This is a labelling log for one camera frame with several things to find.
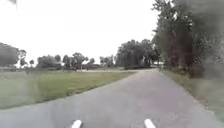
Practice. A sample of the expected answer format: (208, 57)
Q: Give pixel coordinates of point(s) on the clump of dark trees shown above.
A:
(135, 53)

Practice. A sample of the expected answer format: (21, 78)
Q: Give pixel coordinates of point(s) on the grey asphalt path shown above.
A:
(133, 100)

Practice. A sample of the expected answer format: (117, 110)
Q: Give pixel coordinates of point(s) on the distant row of trees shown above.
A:
(63, 61)

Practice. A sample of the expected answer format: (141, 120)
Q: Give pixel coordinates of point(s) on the green grass field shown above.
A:
(50, 85)

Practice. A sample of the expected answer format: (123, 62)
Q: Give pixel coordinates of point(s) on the robot's own part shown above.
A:
(76, 124)
(149, 123)

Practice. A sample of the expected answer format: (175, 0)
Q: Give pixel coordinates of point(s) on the row of tall trees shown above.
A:
(186, 36)

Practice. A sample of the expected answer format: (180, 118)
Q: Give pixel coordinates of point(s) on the grass verge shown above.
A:
(203, 90)

